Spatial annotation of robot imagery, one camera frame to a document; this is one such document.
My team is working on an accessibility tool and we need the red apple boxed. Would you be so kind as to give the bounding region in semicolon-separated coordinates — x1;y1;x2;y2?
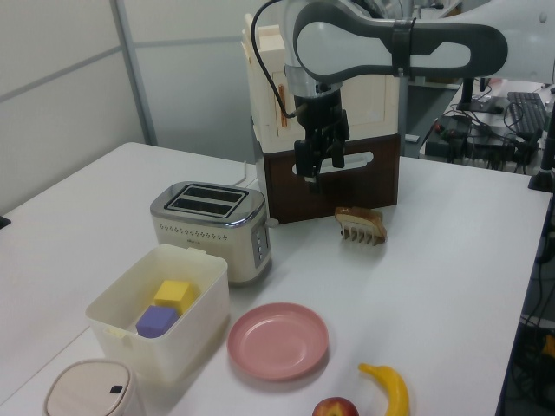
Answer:
312;396;360;416

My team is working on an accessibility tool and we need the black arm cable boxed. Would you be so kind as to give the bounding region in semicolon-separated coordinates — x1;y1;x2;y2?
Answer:
251;0;313;119

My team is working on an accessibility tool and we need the cream cabinet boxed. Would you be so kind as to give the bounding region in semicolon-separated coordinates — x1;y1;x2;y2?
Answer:
240;12;399;156

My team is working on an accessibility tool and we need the orange cabinet handle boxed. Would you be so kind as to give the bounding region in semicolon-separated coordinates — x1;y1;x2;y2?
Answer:
279;84;290;130

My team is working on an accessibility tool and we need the small toast rack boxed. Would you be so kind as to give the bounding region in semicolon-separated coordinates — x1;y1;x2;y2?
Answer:
340;220;382;248

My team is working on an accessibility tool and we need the beige lidded bin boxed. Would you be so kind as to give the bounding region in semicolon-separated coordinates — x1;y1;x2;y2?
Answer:
42;359;144;416

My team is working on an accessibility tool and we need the pink plate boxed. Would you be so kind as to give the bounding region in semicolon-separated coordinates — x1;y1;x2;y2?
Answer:
226;302;330;382

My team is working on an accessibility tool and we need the white toaster cord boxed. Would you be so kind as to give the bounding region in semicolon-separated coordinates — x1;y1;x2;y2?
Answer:
236;160;265;191

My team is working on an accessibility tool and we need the black monitor stand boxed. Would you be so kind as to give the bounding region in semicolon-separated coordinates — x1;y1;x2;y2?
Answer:
457;77;508;114

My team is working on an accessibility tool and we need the black keyboard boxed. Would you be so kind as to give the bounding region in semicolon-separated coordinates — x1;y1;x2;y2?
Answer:
506;91;548;133

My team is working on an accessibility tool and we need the dark brown wooden box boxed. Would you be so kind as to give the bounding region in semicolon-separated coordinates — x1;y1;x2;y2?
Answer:
263;132;400;225

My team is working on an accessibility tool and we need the yellow block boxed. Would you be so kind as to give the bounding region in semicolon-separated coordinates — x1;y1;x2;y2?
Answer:
153;279;196;314

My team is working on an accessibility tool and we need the toast bread slice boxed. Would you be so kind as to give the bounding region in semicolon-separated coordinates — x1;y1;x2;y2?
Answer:
334;206;387;241

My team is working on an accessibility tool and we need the power strip with cables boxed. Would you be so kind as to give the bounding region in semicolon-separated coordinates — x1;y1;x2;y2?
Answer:
424;113;541;172

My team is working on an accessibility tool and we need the yellow banana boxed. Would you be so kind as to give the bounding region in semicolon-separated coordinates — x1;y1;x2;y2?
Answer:
357;362;410;416

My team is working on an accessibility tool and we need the cream and chrome toaster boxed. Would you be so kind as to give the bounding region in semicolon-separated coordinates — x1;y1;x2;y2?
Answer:
149;180;273;287

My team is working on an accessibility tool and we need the black clamp stand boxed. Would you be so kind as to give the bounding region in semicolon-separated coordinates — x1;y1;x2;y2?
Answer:
527;125;555;192

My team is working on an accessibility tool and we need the purple block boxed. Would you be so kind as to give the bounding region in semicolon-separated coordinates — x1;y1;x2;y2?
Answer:
134;304;178;338

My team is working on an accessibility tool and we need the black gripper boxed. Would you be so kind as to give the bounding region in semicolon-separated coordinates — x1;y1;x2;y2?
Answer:
292;88;350;195

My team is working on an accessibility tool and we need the white plastic container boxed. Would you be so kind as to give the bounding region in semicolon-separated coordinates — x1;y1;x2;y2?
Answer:
85;244;231;383

